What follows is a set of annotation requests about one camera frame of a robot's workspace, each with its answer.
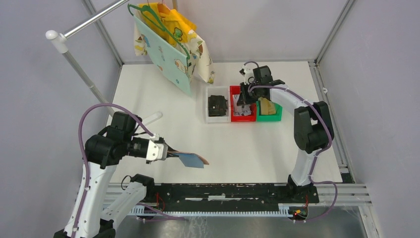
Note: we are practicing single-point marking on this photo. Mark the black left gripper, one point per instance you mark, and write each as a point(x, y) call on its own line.
point(168, 153)

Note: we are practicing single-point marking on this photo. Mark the black cards stack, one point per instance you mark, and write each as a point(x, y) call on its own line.
point(217, 106)

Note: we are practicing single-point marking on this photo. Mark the light green cartoon garment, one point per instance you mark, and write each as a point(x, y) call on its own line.
point(170, 61)

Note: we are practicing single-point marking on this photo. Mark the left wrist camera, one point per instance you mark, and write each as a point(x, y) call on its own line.
point(155, 148)

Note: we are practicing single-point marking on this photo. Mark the green plastic bin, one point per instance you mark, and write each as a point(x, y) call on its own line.
point(270, 118)

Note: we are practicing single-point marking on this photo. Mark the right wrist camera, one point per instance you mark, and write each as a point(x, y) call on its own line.
point(247, 73)

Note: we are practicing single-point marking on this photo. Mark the yellow patterned children shirt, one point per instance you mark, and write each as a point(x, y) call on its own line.
point(200, 61)

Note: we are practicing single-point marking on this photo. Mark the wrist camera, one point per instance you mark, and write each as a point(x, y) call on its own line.
point(247, 73)
point(155, 148)

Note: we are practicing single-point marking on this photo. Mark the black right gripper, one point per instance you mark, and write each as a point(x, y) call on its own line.
point(248, 100)

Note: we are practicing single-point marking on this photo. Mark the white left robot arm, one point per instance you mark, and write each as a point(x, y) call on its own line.
point(102, 154)

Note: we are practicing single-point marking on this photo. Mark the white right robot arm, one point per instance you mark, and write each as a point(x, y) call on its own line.
point(312, 128)

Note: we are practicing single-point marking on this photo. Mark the gold cards stack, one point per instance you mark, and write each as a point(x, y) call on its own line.
point(267, 107)

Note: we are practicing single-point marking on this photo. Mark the white plastic bin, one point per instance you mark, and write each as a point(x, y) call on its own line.
point(217, 90)

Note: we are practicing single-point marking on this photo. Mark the white cards stack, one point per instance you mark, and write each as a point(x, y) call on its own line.
point(241, 110)

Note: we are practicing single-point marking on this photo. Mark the red plastic bin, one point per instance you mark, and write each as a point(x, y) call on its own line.
point(252, 118)

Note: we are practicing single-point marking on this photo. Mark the green clothes hanger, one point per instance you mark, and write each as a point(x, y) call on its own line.
point(167, 23)

